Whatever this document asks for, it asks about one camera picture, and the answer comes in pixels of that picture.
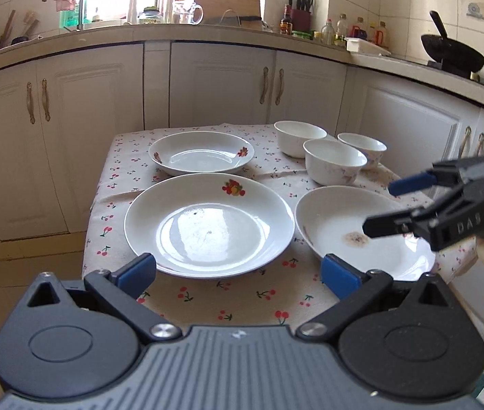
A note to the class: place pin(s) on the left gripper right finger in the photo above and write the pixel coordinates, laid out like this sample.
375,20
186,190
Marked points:
359,294

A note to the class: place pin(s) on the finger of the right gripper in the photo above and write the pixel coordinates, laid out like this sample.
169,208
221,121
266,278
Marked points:
415,221
446,173

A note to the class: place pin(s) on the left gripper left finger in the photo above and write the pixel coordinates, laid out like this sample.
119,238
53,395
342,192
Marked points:
116,292

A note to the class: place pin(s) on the white stained plate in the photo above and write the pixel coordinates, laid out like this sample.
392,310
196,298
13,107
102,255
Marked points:
330,219

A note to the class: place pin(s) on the small white bowl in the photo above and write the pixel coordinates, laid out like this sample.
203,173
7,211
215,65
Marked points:
373,149

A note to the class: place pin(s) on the large white fruit-pattern plate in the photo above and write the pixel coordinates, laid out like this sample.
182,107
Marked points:
212,225

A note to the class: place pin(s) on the medium white fruit-pattern plate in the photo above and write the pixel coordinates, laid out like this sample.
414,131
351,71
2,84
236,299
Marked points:
201,152

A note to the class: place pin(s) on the black wok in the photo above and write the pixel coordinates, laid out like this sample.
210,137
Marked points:
448,54

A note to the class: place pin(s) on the white tray on counter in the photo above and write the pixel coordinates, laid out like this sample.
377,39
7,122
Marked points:
360,46

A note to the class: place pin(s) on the oil bottle clear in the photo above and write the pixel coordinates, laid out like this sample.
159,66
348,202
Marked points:
341,30

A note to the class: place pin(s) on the white cabinet door left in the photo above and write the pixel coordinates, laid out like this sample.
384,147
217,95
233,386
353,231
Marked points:
58,117

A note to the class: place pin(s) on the white cabinet door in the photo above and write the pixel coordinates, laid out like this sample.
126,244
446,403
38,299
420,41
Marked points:
213,83
58,117

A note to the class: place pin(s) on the red knife block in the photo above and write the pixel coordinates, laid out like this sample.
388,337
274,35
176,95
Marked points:
301,14

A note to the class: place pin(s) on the dark sauce bottle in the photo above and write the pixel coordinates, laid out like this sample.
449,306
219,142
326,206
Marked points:
286,24

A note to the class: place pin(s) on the white cabinet door middle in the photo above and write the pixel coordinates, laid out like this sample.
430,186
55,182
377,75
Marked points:
213,83

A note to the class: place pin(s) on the chrome sink faucet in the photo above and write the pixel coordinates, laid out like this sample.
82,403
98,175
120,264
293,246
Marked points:
72,20

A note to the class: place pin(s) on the wooden cutting board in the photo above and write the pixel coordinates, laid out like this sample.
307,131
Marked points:
243,14

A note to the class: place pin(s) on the glass mug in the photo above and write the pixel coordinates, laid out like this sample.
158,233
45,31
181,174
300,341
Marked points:
190,14

